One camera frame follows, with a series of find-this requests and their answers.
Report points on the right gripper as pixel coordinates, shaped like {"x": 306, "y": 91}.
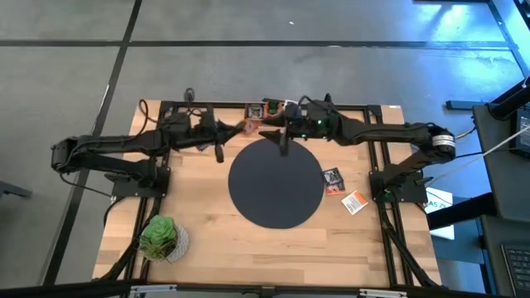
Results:
{"x": 314, "y": 124}

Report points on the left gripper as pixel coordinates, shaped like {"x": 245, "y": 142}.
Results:
{"x": 198, "y": 130}

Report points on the orange peach tea packet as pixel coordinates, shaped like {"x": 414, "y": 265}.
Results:
{"x": 250, "y": 126}
{"x": 273, "y": 107}
{"x": 335, "y": 190}

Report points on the dark purple tea packet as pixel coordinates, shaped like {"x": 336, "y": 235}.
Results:
{"x": 333, "y": 176}
{"x": 255, "y": 111}
{"x": 203, "y": 148}

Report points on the white orange Tazo packet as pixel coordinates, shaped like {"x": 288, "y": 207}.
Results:
{"x": 291, "y": 102}
{"x": 354, "y": 202}

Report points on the round dark woven placemat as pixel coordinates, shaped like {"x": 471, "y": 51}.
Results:
{"x": 275, "y": 186}

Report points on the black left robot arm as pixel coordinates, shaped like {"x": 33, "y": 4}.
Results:
{"x": 116, "y": 142}

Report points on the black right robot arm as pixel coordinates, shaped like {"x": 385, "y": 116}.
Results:
{"x": 385, "y": 132}

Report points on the wooden tea organizer box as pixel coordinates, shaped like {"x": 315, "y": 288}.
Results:
{"x": 247, "y": 111}

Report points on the potted green succulent plant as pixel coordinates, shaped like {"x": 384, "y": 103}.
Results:
{"x": 163, "y": 238}

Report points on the white printed sign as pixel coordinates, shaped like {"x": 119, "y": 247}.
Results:
{"x": 443, "y": 198}

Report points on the blue-grey floor bar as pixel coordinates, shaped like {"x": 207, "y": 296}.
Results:
{"x": 463, "y": 105}

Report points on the black desk beam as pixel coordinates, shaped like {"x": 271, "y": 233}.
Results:
{"x": 459, "y": 211}

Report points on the grey furniture foot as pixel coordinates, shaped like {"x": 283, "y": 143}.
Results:
{"x": 16, "y": 191}

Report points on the black desk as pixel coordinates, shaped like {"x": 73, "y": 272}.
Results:
{"x": 501, "y": 186}

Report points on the laptop screen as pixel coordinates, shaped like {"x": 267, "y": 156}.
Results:
{"x": 525, "y": 132}

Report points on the black keyboard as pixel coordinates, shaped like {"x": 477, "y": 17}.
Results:
{"x": 519, "y": 269}

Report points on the black metal table frame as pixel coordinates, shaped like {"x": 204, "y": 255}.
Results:
{"x": 385, "y": 157}

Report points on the black camera rig bar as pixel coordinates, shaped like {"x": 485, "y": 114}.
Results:
{"x": 265, "y": 290}

